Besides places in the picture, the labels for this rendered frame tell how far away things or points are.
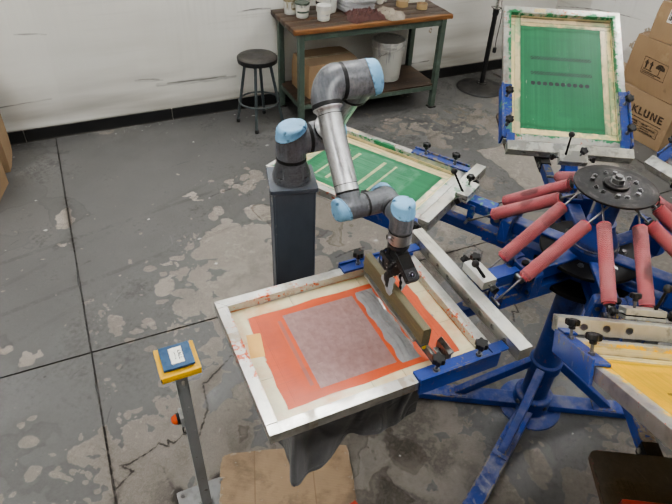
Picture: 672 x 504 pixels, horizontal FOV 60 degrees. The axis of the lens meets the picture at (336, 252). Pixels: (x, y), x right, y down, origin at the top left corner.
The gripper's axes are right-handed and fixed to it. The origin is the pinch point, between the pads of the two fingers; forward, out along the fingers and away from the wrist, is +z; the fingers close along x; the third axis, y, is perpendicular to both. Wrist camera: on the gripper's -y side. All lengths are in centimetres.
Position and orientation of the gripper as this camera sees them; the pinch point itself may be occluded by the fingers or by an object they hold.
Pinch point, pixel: (395, 292)
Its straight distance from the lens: 195.4
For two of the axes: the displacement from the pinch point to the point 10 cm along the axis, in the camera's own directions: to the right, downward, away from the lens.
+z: -0.4, 7.8, 6.3
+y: -4.1, -5.9, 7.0
